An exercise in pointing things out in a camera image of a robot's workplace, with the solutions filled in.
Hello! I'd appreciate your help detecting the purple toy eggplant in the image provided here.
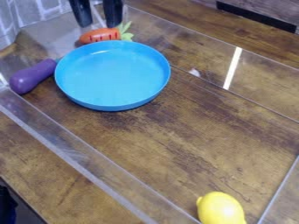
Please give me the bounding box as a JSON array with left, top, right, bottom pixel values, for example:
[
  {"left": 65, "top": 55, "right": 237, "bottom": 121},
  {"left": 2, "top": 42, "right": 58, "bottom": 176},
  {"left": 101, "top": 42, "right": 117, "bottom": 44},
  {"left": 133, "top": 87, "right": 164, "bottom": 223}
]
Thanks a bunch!
[{"left": 9, "top": 59, "right": 57, "bottom": 95}]

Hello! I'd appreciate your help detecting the orange toy carrot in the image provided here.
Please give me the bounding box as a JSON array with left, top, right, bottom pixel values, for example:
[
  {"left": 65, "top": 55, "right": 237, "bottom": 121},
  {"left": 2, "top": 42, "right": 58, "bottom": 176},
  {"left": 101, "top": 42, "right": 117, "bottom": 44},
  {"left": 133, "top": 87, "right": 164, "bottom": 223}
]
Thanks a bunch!
[{"left": 78, "top": 22, "right": 134, "bottom": 44}]

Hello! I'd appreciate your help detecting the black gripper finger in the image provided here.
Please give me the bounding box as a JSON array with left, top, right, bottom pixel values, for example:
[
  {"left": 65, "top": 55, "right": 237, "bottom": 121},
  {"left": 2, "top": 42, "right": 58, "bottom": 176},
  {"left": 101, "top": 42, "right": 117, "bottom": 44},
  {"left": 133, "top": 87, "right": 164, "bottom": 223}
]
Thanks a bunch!
[
  {"left": 69, "top": 0, "right": 92, "bottom": 27},
  {"left": 102, "top": 0, "right": 124, "bottom": 28}
]

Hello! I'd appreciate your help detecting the clear acrylic barrier panel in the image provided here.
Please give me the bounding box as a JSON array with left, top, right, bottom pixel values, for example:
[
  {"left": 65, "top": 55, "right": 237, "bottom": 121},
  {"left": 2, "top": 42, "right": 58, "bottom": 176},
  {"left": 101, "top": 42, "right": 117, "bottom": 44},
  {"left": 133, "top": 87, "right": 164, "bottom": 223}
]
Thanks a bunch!
[{"left": 0, "top": 79, "right": 299, "bottom": 224}]

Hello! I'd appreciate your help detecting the black baseboard strip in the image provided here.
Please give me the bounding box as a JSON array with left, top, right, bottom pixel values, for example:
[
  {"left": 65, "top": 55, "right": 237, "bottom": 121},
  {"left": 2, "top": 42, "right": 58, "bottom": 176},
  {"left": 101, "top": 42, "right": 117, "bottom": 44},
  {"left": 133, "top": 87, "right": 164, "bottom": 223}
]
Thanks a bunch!
[{"left": 216, "top": 1, "right": 296, "bottom": 33}]

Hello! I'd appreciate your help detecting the yellow toy lemon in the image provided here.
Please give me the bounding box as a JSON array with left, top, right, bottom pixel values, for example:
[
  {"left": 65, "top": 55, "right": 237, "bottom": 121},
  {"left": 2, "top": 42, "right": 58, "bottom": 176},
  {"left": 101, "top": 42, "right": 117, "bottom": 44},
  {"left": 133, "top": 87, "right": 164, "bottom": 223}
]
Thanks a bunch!
[{"left": 196, "top": 192, "right": 246, "bottom": 224}]

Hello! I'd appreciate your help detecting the blue round plastic tray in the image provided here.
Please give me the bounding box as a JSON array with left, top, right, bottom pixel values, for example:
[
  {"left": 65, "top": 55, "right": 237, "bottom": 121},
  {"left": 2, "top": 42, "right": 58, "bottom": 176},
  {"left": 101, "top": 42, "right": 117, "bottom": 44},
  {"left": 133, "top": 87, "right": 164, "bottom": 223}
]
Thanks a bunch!
[{"left": 54, "top": 40, "right": 170, "bottom": 111}]

